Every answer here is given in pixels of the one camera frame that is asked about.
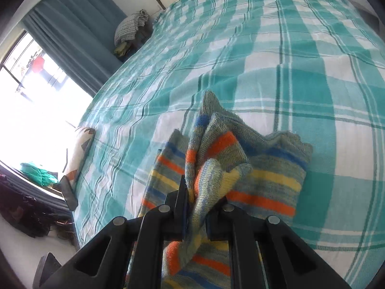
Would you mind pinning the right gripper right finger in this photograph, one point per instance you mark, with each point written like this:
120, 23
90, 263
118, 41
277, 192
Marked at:
267, 253

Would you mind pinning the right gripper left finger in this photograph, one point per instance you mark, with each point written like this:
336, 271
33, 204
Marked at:
125, 253

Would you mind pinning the striped knit sweater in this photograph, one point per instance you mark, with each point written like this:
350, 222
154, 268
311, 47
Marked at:
222, 158

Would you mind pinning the pile of clothes on nightstand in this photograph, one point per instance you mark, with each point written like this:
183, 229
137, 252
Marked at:
132, 32

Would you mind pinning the patterned beige pillow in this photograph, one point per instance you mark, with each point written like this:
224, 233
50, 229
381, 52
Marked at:
77, 152

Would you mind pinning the teal plaid bedspread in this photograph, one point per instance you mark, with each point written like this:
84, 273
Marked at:
311, 67

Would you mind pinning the teal curtain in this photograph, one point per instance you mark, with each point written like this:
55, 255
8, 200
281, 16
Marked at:
79, 36

